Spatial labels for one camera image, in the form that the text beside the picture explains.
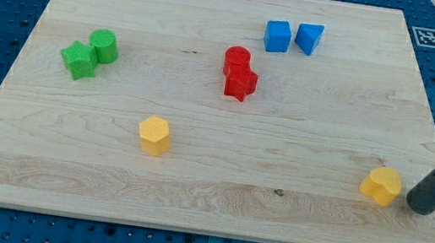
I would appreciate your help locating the white fiducial marker tag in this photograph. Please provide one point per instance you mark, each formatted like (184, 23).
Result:
(424, 37)

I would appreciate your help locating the blue triangle block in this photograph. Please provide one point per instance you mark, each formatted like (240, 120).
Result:
(308, 37)

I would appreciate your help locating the green star block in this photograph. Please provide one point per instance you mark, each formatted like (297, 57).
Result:
(80, 60)

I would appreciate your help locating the yellow heart block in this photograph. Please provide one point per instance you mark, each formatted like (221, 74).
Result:
(383, 184)

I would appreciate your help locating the blue cube block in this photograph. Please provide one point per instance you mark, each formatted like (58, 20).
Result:
(277, 36)

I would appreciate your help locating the green cylinder block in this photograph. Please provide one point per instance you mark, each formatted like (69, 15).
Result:
(105, 44)

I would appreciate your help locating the red star block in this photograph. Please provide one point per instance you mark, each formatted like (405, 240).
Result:
(240, 83)

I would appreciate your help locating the yellow hexagon block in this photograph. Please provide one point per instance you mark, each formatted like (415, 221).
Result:
(154, 135)

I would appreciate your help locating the red cylinder block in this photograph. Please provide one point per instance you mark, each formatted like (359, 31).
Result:
(236, 57)

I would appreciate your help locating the wooden board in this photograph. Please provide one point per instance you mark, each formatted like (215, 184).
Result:
(283, 166)

